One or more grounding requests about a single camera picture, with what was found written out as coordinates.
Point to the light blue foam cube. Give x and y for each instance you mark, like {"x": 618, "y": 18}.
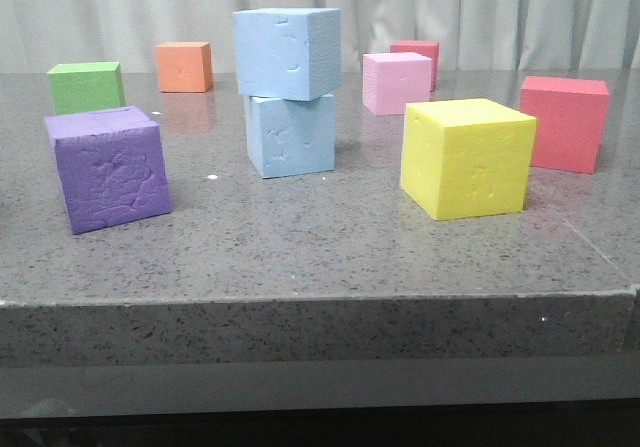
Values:
{"x": 289, "y": 53}
{"x": 290, "y": 137}

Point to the pink foam cube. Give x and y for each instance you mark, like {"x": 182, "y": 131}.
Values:
{"x": 391, "y": 80}

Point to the yellow foam cube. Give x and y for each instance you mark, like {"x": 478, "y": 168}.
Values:
{"x": 466, "y": 158}

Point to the far red foam cube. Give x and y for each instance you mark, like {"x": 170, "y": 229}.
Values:
{"x": 430, "y": 49}

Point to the red foam cube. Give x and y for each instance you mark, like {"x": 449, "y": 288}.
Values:
{"x": 430, "y": 49}
{"x": 571, "y": 115}

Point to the orange foam cube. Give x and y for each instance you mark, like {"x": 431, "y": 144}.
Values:
{"x": 184, "y": 66}

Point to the purple foam cube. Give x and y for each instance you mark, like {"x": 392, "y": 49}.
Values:
{"x": 110, "y": 165}

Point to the green foam cube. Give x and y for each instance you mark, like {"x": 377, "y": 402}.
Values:
{"x": 86, "y": 86}

